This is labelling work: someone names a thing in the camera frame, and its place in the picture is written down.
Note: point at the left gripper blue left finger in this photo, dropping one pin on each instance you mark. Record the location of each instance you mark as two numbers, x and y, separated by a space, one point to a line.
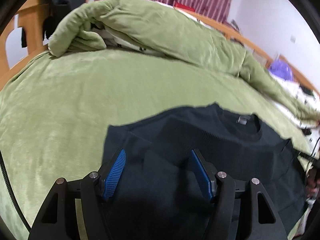
56 219

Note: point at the black long-sleeve sweatshirt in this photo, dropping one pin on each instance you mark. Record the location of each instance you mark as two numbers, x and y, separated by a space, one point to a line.
158 196

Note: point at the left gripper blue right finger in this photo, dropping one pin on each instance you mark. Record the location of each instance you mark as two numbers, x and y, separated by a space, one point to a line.
241 209

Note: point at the black jacket on headboard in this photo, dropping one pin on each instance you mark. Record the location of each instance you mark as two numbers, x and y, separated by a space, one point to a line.
58 9

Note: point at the green quilt with floral lining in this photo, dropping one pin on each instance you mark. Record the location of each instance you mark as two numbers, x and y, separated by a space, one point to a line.
148 25

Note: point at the green fleece bed sheet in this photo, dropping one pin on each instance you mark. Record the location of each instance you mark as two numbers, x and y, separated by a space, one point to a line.
55 112

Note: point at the wooden bed frame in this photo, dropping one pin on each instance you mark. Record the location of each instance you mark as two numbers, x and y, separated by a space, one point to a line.
32 14

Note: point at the wall light switch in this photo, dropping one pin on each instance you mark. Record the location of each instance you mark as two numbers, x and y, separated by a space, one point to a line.
293 39

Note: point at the person's right hand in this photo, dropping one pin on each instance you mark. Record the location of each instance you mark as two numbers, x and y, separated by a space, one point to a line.
312 185

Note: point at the purple plush toy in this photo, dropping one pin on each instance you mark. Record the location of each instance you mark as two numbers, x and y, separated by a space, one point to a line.
281 69

